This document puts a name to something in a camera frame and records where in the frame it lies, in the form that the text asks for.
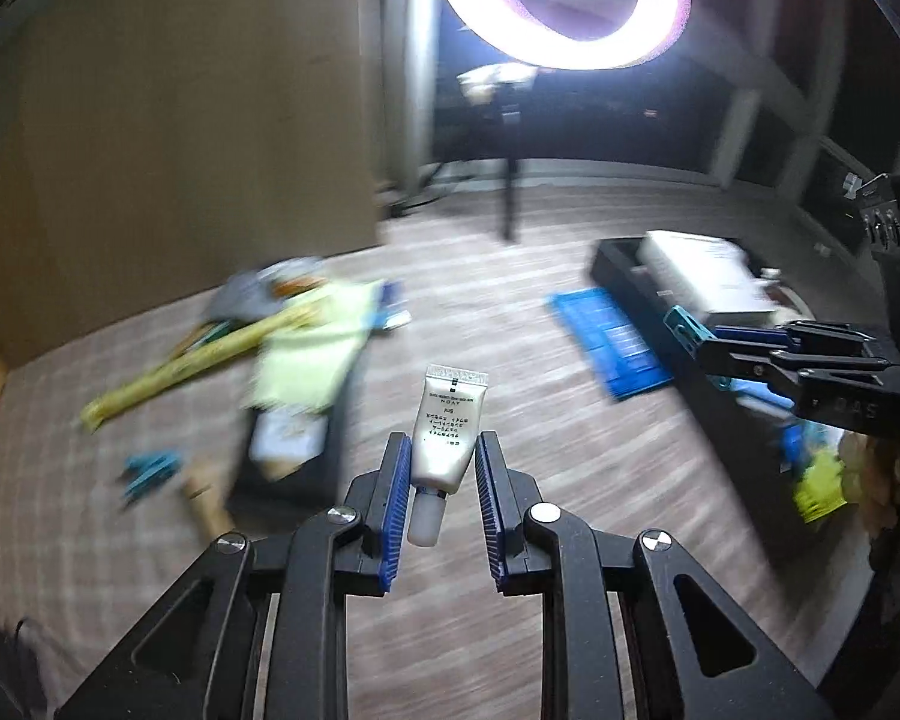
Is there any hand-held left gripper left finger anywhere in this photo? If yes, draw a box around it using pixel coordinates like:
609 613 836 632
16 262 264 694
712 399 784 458
56 431 413 720

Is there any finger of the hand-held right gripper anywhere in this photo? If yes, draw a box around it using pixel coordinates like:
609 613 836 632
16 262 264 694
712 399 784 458
701 347 900 400
705 321 895 359

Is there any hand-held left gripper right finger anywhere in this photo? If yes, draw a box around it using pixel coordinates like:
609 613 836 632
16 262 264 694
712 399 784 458
474 431 833 720

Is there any pearl white cream tube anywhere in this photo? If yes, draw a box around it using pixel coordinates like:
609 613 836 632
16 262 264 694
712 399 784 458
407 365 490 547

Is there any black container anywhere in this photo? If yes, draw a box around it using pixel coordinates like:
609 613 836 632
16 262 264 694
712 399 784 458
589 232 900 616

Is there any teal plastic clip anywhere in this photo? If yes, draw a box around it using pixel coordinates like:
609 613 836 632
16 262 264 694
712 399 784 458
664 306 728 392

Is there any blue wipes packet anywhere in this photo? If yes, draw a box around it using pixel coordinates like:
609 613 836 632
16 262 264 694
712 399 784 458
550 287 670 400

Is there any black cloth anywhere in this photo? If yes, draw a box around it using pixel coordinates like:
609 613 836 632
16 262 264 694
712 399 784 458
229 382 361 505

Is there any white cardboard box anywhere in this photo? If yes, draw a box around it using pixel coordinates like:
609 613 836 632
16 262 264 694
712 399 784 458
640 231 777 320

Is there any yellow-green packet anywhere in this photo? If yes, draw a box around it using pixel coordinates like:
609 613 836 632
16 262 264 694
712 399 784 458
793 450 847 524

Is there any small white packet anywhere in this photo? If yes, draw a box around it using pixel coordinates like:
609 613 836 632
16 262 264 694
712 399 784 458
249 409 329 479

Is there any beige lumpy item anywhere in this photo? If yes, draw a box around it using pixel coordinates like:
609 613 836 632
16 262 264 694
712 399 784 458
840 435 900 533

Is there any yellow-green cloth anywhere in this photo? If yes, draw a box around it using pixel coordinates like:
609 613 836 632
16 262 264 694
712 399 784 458
251 281 385 410

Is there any blue booklet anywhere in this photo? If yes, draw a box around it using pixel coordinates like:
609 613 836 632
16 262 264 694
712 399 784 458
375 281 412 331

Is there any long yellow packet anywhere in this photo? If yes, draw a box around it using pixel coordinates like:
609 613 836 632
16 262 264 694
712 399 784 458
81 300 331 432

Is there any blue plastic item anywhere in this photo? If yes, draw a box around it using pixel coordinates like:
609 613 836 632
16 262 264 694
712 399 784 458
122 450 182 497

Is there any ring light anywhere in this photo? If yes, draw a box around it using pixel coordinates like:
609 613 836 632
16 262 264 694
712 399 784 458
435 0 691 74

